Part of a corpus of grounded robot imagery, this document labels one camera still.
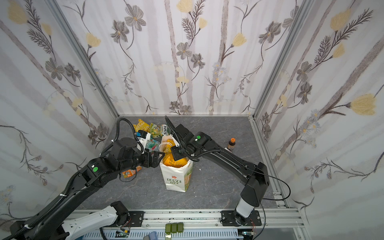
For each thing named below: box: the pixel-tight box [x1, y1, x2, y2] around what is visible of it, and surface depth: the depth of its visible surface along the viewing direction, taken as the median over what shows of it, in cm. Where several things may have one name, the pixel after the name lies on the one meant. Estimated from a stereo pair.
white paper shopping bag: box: [159, 135, 194, 193], surface depth 72 cm
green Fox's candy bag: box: [149, 123, 171, 138], surface depth 109 cm
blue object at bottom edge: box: [149, 231, 158, 240], surface depth 70 cm
